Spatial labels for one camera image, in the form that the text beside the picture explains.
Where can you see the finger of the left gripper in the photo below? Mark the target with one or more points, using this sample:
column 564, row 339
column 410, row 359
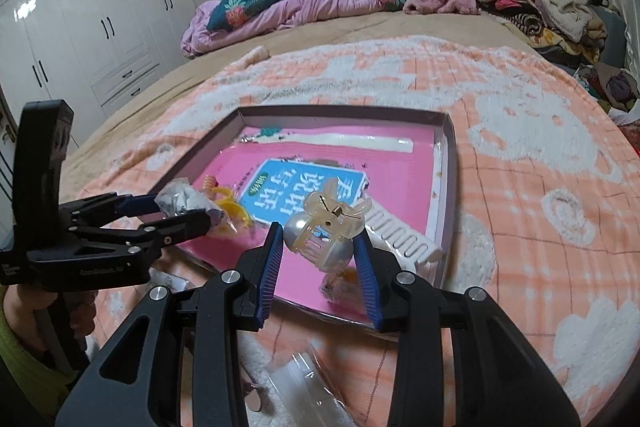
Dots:
column 145, row 243
column 103, row 209

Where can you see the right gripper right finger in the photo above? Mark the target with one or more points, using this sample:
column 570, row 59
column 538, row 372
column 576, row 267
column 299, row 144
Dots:
column 500, row 379

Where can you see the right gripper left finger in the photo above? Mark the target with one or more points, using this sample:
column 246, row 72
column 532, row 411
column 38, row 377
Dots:
column 135, row 379

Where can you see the silver jewelry plastic bag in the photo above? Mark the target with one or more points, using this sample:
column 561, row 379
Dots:
column 178, row 197

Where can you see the pearl claw hair clip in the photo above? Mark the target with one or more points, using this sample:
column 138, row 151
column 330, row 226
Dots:
column 323, row 231

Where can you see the white comb hair clip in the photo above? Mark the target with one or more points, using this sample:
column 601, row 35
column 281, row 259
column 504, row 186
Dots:
column 413, row 250

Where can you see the person's left hand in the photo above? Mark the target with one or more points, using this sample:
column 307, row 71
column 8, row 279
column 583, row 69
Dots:
column 20, row 304

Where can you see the white wardrobe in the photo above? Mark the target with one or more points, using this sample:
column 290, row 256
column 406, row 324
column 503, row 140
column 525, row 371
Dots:
column 97, row 55

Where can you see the pink book in box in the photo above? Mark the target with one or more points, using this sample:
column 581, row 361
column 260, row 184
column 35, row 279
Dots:
column 270, row 171

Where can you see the grey shallow cardboard box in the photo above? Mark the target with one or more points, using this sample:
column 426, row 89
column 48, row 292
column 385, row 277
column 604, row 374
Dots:
column 300, row 284

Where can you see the orange white plaid blanket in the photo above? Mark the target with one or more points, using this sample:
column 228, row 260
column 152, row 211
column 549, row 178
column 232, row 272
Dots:
column 548, row 196

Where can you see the pink purple quilt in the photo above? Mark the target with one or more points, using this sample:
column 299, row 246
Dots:
column 197, row 40

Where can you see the tan bed sheet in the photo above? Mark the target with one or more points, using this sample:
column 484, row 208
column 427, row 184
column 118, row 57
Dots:
column 96, row 155

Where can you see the pile of clothes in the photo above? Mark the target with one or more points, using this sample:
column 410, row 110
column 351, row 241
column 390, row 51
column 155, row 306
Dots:
column 585, row 38

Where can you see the pink fuzzy garment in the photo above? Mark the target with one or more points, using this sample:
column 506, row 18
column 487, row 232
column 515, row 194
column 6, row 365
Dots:
column 427, row 7

